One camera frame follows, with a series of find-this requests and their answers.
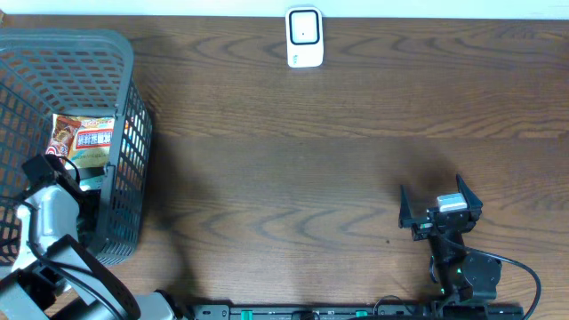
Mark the dark grey plastic basket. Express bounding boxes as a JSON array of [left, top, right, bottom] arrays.
[[1, 28, 152, 265]]

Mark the white barcode scanner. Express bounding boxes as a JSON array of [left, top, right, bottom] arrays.
[[285, 6, 324, 68]]

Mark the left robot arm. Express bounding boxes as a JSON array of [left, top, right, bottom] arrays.
[[1, 155, 193, 319]]

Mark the red snack bar wrapper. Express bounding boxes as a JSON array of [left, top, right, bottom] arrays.
[[45, 114, 82, 158]]

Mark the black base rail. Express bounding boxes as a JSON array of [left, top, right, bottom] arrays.
[[188, 300, 524, 320]]

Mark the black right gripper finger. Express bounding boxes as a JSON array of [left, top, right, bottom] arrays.
[[456, 173, 484, 220], [398, 185, 415, 228]]

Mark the yellow snack bag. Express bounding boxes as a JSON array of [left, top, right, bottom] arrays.
[[67, 116, 115, 169]]

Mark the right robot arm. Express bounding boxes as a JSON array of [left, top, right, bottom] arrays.
[[398, 175, 501, 303]]

